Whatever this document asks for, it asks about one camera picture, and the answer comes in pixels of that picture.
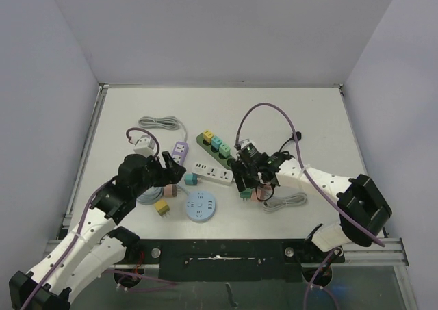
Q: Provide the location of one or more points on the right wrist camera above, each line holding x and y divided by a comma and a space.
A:
243, 143

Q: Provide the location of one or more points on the white USB power strip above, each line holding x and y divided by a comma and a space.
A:
212, 173

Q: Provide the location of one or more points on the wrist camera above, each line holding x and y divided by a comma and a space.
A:
243, 143
145, 146

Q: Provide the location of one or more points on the pink charger by coil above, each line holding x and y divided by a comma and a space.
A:
170, 191

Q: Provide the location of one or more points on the round blue power socket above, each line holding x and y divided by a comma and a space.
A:
200, 206

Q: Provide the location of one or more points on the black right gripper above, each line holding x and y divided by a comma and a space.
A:
244, 170

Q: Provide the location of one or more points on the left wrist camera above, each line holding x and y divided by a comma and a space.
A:
145, 146

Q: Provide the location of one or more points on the pink charger beside green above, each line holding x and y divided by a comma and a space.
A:
259, 194

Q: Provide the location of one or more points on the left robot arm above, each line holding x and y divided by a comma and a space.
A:
98, 240

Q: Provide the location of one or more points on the green power strip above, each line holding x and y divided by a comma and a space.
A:
218, 150

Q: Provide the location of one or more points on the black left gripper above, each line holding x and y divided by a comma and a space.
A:
171, 174

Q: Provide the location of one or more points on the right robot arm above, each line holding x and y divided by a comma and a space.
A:
363, 210

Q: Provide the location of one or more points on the yellow USB charger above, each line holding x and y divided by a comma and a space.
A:
207, 136

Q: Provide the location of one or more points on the purple power strip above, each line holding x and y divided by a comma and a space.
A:
179, 152

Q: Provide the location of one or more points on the light green charger upright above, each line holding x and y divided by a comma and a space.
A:
246, 195

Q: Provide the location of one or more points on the teal charger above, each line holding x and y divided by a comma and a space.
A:
191, 179
216, 142

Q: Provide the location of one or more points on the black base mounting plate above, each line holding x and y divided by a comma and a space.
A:
224, 260

